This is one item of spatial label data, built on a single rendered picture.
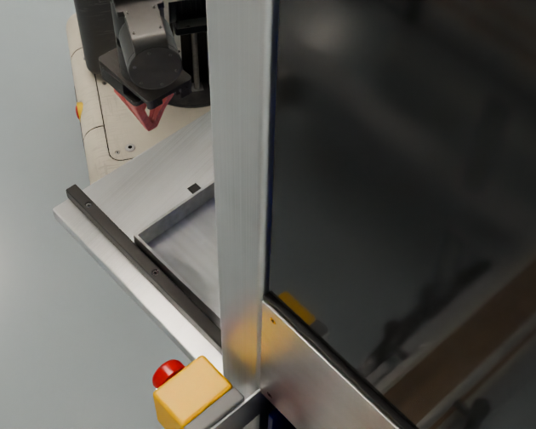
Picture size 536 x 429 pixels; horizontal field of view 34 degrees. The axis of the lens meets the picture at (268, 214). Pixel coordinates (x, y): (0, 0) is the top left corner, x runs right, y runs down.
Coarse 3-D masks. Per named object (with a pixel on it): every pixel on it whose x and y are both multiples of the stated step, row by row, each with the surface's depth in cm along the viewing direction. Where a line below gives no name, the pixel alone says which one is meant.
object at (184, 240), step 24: (168, 216) 124; (192, 216) 127; (144, 240) 123; (168, 240) 125; (192, 240) 125; (216, 240) 125; (168, 264) 122; (192, 264) 122; (216, 264) 122; (192, 288) 116; (216, 288) 120; (216, 312) 114
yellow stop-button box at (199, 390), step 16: (192, 368) 96; (208, 368) 96; (176, 384) 95; (192, 384) 95; (208, 384) 95; (224, 384) 95; (160, 400) 94; (176, 400) 94; (192, 400) 94; (208, 400) 94; (224, 400) 94; (240, 400) 94; (160, 416) 97; (176, 416) 93; (192, 416) 93; (208, 416) 93; (224, 416) 93
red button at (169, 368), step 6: (168, 360) 99; (174, 360) 99; (162, 366) 98; (168, 366) 98; (174, 366) 98; (180, 366) 98; (156, 372) 98; (162, 372) 98; (168, 372) 97; (174, 372) 98; (156, 378) 98; (162, 378) 97; (168, 378) 97; (156, 384) 98; (162, 384) 97
